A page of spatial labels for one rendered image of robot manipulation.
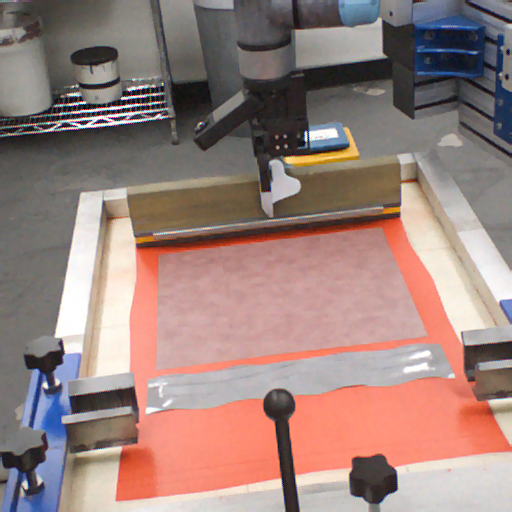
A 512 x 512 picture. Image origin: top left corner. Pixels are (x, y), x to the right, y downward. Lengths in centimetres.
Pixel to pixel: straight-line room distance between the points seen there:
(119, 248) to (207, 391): 42
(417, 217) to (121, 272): 45
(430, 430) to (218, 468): 23
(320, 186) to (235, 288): 21
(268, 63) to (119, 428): 55
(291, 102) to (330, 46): 342
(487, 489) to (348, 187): 67
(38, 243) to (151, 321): 243
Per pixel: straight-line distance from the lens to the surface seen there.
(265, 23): 137
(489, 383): 112
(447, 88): 194
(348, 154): 178
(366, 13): 136
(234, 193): 148
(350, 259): 144
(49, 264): 361
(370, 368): 121
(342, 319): 131
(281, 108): 144
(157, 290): 142
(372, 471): 82
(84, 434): 111
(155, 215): 149
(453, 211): 148
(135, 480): 110
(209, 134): 143
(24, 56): 444
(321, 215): 150
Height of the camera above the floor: 167
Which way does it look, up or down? 29 degrees down
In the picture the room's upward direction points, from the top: 6 degrees counter-clockwise
